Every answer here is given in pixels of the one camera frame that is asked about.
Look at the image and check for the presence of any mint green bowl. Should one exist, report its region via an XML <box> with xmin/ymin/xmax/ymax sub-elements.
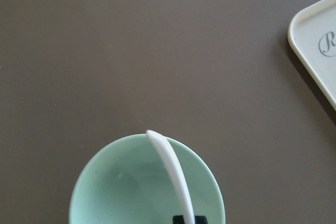
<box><xmin>69</xmin><ymin>134</ymin><xmax>226</xmax><ymax>223</ymax></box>

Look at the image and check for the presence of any white ceramic spoon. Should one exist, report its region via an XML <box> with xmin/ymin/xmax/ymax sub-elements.
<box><xmin>146</xmin><ymin>130</ymin><xmax>196</xmax><ymax>224</ymax></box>

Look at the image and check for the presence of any cream rabbit serving tray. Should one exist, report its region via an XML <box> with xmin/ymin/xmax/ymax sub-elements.
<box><xmin>287</xmin><ymin>0</ymin><xmax>335</xmax><ymax>108</ymax></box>

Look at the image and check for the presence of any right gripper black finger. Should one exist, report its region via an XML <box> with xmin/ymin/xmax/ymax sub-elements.
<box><xmin>172</xmin><ymin>215</ymin><xmax>207</xmax><ymax>224</ymax></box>

